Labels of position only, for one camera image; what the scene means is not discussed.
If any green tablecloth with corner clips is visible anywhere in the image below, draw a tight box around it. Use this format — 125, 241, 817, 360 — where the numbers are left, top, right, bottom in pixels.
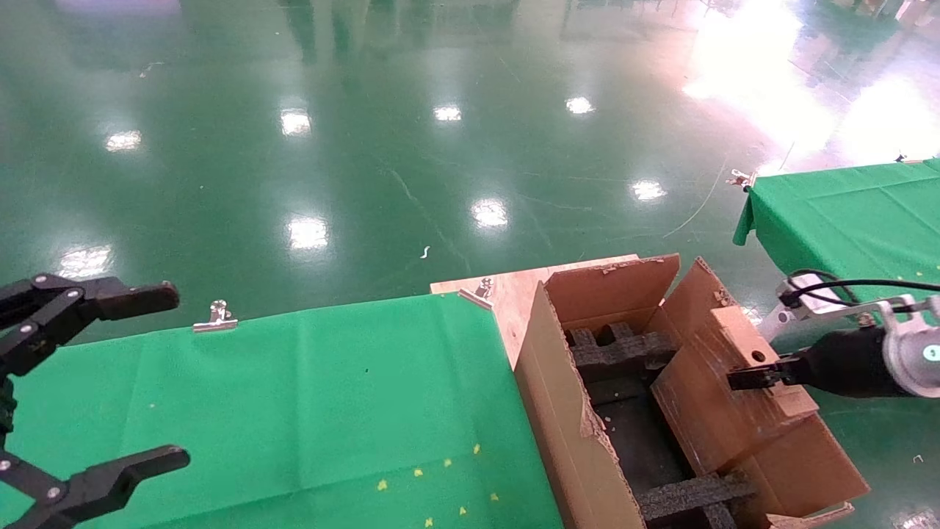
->
733, 158, 940, 324

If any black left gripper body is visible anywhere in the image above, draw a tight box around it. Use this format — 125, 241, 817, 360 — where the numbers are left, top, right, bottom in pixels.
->
0, 376, 17, 440

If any large open cardboard carton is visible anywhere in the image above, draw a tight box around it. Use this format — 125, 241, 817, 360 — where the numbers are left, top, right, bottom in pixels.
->
514, 253, 871, 529

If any large green tablecloth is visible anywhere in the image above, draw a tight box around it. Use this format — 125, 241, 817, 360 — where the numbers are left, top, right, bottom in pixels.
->
0, 292, 563, 529

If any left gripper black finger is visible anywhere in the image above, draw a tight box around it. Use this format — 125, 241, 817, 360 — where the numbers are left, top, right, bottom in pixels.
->
0, 445, 191, 529
0, 274, 181, 379

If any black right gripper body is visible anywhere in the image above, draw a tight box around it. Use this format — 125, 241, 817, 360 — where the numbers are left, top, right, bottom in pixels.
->
789, 327, 901, 400

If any black foam insert block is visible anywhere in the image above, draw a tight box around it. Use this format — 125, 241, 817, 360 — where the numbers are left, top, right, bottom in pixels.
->
565, 322, 680, 383
635, 472, 757, 529

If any small long cardboard box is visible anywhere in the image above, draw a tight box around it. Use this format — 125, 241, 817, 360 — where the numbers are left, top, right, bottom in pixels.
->
650, 305, 821, 475

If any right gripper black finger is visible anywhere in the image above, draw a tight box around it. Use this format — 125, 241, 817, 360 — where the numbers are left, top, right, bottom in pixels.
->
727, 358, 800, 392

